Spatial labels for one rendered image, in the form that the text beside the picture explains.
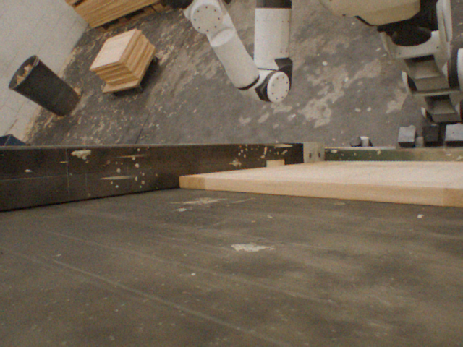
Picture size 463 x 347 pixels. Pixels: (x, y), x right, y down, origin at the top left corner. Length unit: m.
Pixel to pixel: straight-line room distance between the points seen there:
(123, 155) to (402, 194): 0.36
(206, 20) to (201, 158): 0.31
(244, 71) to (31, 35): 5.50
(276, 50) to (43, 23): 5.61
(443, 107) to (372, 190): 1.34
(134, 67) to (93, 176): 3.39
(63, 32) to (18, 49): 0.77
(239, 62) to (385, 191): 0.56
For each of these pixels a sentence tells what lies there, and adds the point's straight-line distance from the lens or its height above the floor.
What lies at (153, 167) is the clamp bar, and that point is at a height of 1.42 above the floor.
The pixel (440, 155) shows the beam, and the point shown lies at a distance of 1.00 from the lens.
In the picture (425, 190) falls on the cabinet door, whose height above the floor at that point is 1.37.
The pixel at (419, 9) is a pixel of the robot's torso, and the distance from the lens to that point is 1.02.
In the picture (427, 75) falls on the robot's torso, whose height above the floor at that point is 0.69.
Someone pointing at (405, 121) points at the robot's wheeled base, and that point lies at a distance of 1.99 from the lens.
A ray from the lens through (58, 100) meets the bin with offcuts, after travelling 5.00.
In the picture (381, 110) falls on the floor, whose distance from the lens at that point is 2.29.
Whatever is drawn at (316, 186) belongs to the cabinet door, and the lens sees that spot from 0.46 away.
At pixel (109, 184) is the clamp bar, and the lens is 0.53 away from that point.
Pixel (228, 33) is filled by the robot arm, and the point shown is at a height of 1.31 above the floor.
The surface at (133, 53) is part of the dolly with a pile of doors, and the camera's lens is 3.92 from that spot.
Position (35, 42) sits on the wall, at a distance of 6.27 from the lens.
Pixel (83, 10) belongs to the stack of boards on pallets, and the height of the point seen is 0.42.
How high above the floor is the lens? 1.74
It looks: 44 degrees down
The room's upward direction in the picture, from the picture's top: 48 degrees counter-clockwise
